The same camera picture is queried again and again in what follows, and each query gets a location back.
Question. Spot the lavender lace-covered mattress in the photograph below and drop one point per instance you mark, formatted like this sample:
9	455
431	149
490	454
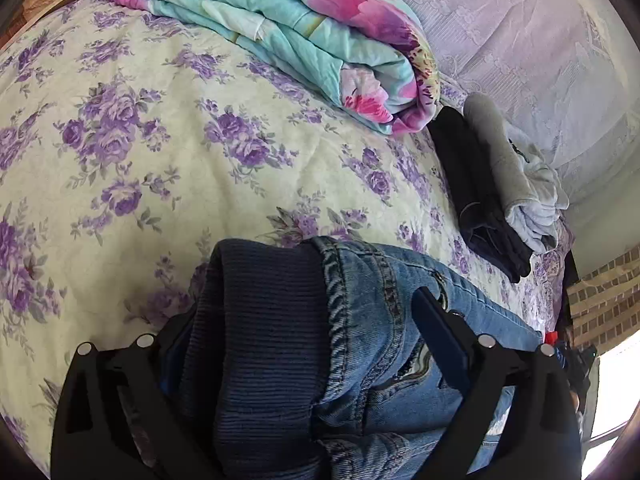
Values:
525	35

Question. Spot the folded black garment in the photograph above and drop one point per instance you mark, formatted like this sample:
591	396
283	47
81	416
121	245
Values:
465	175

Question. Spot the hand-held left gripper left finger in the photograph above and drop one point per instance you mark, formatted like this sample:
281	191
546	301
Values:
165	355

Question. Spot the purple floral bedsheet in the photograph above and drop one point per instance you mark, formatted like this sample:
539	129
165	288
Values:
150	160

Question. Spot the folded grey garment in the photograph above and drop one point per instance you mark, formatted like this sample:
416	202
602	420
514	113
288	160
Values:
492	135

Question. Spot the folded light blue garment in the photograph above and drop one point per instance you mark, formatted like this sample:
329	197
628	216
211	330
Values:
535	210

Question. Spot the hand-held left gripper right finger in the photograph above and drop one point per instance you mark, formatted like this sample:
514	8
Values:
440	340

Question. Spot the folded teal floral quilt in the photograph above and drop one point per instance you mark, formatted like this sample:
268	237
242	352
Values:
280	25

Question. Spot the blue denim pants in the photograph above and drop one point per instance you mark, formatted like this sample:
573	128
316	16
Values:
360	310

